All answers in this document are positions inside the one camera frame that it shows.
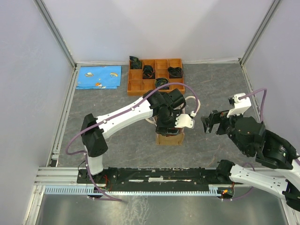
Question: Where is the orange wooden compartment tray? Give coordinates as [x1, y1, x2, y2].
[127, 58, 185, 96]

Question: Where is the rolled dark sock top-left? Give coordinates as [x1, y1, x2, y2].
[129, 56, 143, 69]

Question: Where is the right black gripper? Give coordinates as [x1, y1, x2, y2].
[199, 106, 249, 154]

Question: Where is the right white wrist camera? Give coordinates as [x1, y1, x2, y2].
[227, 93, 252, 118]

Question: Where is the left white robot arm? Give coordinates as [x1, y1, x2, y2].
[81, 89, 186, 183]

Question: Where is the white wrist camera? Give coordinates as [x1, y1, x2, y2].
[174, 111, 196, 129]
[227, 93, 252, 118]

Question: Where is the rolled dark sock right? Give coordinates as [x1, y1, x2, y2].
[167, 67, 183, 79]

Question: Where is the rolled dark sock bottom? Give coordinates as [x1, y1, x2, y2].
[154, 77, 169, 90]

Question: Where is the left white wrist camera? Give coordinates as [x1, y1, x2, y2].
[174, 111, 196, 129]

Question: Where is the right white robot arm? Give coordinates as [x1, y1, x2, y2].
[201, 110, 300, 211]

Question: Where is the canvas tote bag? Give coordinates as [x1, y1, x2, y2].
[145, 96, 201, 146]

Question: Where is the blue patterned cloth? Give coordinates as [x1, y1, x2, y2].
[76, 66, 122, 90]

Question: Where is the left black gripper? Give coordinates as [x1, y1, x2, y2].
[156, 109, 182, 135]

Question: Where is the light blue cable duct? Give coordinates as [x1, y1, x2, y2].
[44, 184, 222, 196]

